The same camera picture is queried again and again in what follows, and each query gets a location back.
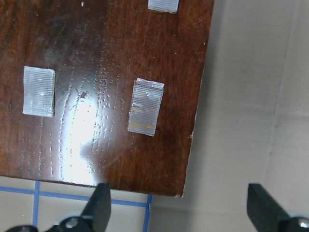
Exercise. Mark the grey tape patch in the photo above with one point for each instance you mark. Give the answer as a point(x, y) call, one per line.
point(145, 105)
point(166, 6)
point(39, 91)

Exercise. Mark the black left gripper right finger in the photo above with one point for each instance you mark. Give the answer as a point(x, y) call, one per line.
point(267, 215)

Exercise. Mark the dark wooden drawer cabinet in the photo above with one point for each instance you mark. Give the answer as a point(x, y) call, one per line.
point(98, 48)

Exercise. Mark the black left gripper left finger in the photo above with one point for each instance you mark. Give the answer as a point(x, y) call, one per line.
point(94, 217)

